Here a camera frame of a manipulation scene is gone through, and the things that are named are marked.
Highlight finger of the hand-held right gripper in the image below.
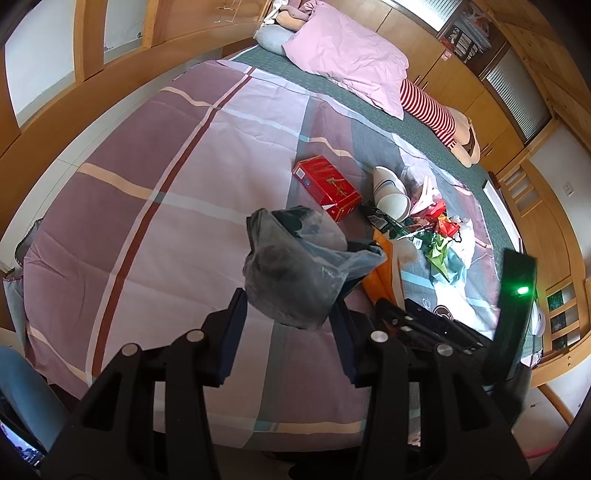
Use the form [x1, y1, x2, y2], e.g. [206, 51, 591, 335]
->
[404, 298, 496, 347]
[375, 298, 483, 357]

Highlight row of books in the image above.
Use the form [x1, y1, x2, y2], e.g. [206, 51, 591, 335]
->
[438, 9, 492, 63]

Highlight pink plastic wrapper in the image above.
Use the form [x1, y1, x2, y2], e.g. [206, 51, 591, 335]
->
[410, 175, 445, 217]

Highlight plaid bedsheet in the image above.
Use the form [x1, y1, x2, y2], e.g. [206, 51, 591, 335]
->
[4, 60, 497, 448]

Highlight pink pillow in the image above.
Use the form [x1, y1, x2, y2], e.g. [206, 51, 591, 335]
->
[281, 0, 409, 118]

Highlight person's leg in jeans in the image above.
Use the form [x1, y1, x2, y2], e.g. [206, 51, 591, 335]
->
[0, 344, 68, 444]

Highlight green bed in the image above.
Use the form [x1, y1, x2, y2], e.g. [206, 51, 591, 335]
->
[226, 46, 546, 365]

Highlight white tissue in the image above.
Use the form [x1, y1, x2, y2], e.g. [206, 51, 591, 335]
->
[450, 220, 477, 265]

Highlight frosted window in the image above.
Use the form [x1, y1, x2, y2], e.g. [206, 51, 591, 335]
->
[485, 46, 552, 134]
[388, 0, 467, 29]

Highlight white flat board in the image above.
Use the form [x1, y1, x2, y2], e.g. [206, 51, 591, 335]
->
[482, 180, 525, 254]

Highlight white rounded device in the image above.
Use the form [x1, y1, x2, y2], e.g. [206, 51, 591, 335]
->
[531, 300, 548, 337]

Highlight red cardboard box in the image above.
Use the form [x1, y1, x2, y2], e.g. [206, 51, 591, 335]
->
[292, 156, 363, 222]

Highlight pale plush toy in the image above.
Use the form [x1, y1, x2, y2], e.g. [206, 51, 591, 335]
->
[265, 0, 319, 28]

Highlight wooden shelf cabinet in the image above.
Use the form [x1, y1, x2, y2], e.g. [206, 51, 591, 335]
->
[489, 161, 591, 416]

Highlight light blue paper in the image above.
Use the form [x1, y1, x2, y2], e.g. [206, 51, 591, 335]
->
[441, 251, 468, 283]

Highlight blue-grey pillow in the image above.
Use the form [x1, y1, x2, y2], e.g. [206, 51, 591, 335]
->
[254, 23, 296, 56]

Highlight red wrapper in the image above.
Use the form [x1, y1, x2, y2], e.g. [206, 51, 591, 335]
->
[427, 212, 462, 236]

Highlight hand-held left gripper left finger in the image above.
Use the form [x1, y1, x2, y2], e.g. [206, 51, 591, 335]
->
[41, 288, 247, 480]

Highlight black phone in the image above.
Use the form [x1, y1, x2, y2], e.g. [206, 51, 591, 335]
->
[0, 413, 47, 469]

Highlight striped plush doll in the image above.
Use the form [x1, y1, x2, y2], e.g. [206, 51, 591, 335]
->
[399, 78, 481, 167]

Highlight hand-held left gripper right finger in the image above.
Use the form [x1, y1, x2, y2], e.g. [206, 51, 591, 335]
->
[330, 298, 536, 480]

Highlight translucent plastic bag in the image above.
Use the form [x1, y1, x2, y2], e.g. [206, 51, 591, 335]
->
[243, 206, 387, 330]

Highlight wooden panelled partition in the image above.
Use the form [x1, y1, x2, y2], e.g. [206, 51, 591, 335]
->
[0, 0, 273, 162]

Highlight clear plastic wrapper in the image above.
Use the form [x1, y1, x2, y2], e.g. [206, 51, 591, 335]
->
[399, 164, 439, 195]

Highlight wooden wall cabinets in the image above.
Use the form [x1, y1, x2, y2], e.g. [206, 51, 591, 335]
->
[379, 0, 555, 158]

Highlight dark green snack packet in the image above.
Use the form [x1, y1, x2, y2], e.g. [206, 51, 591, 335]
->
[362, 203, 430, 241]

